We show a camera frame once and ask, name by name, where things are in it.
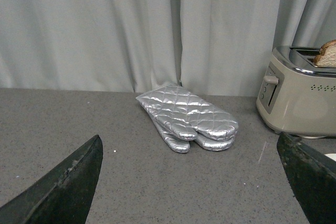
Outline lower silver quilted oven mitt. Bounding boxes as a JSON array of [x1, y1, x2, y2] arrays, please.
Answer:
[[150, 116, 235, 154]]

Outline upper silver quilted oven mitt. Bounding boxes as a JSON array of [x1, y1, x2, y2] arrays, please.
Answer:
[[136, 83, 238, 141]]

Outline brown bread slice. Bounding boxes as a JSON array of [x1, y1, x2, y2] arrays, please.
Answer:
[[313, 40, 336, 68]]

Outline beige two-slot toaster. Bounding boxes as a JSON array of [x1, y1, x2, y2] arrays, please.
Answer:
[[256, 46, 335, 138]]

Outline grey curtain backdrop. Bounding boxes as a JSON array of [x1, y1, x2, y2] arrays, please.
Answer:
[[1, 0, 335, 96]]

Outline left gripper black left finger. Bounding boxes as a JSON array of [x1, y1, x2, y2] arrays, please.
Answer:
[[1, 135, 103, 223]]

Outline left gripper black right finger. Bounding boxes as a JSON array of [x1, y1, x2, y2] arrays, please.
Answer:
[[277, 132, 335, 223]]

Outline white round plate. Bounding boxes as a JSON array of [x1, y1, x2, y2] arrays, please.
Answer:
[[325, 153, 336, 161]]

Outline silver quilted oven mitt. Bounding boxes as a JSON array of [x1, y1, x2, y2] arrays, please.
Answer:
[[136, 83, 238, 141], [150, 116, 235, 154]]

